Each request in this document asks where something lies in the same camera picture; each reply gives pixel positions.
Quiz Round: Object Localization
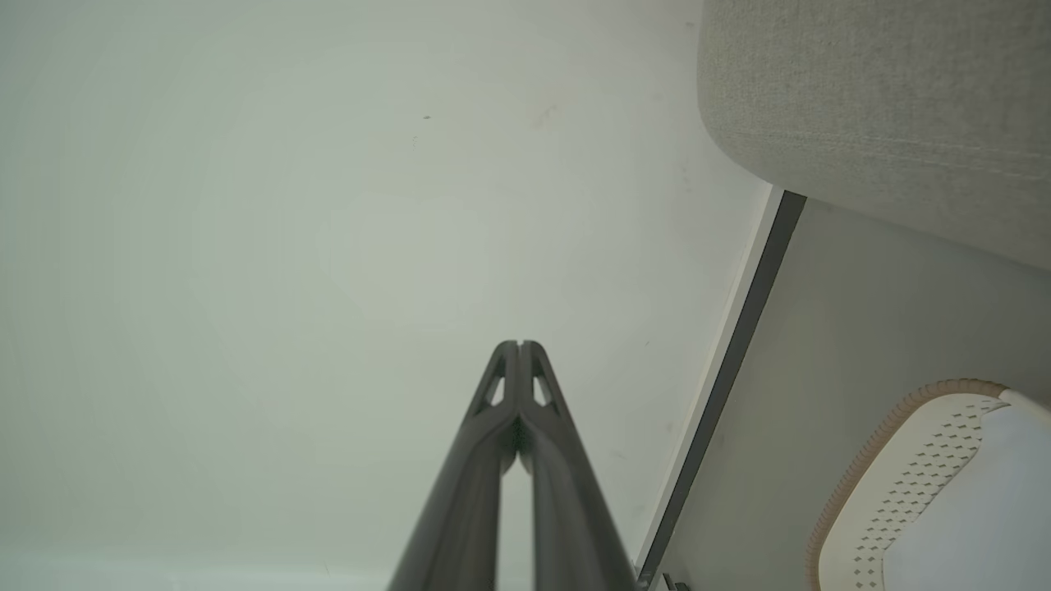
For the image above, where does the grey fabric sofa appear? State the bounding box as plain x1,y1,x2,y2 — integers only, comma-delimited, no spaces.
697,0,1051,273

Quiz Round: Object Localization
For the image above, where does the white and black baseboard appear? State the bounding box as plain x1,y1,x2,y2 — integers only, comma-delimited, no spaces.
632,185,810,591

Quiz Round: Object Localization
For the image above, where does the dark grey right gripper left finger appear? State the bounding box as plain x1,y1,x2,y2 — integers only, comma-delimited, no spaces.
386,340,521,591

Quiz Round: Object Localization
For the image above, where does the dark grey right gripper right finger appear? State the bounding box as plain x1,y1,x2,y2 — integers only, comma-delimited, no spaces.
521,340,640,591

